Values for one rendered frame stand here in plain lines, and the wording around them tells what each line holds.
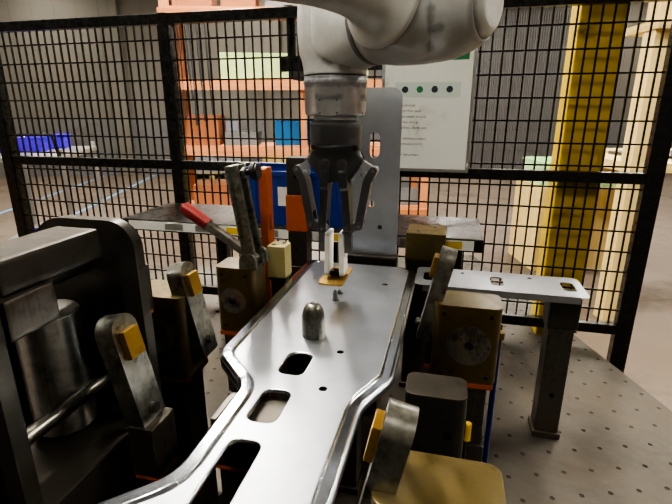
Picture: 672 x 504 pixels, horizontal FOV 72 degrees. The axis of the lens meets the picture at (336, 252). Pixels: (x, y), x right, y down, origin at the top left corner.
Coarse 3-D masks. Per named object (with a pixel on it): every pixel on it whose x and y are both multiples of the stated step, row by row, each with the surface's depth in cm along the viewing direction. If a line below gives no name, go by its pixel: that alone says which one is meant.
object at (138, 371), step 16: (112, 320) 45; (128, 320) 46; (96, 336) 45; (112, 336) 44; (128, 336) 45; (112, 352) 45; (128, 352) 45; (144, 352) 48; (112, 368) 45; (128, 368) 46; (144, 368) 48; (112, 384) 46; (128, 384) 45; (144, 384) 47; (128, 400) 46; (144, 400) 47; (160, 400) 49; (128, 416) 47; (144, 416) 47
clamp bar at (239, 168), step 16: (224, 176) 73; (240, 176) 73; (256, 176) 72; (240, 192) 72; (240, 208) 73; (240, 224) 74; (256, 224) 76; (240, 240) 75; (256, 240) 77; (256, 256) 75
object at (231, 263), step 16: (224, 272) 76; (240, 272) 75; (256, 272) 76; (224, 288) 77; (240, 288) 76; (256, 288) 76; (224, 304) 78; (240, 304) 77; (256, 304) 77; (224, 320) 79; (240, 320) 78
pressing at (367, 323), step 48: (288, 288) 80; (336, 288) 80; (384, 288) 80; (240, 336) 63; (288, 336) 63; (336, 336) 63; (384, 336) 63; (240, 384) 52; (288, 384) 52; (336, 384) 52; (384, 384) 53; (240, 432) 45; (288, 432) 45; (336, 432) 45; (192, 480) 39; (288, 480) 39; (336, 480) 39
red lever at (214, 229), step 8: (184, 208) 76; (192, 208) 77; (192, 216) 76; (200, 216) 76; (200, 224) 76; (208, 224) 76; (216, 224) 78; (216, 232) 76; (224, 232) 77; (224, 240) 76; (232, 240) 76; (232, 248) 77; (240, 248) 76
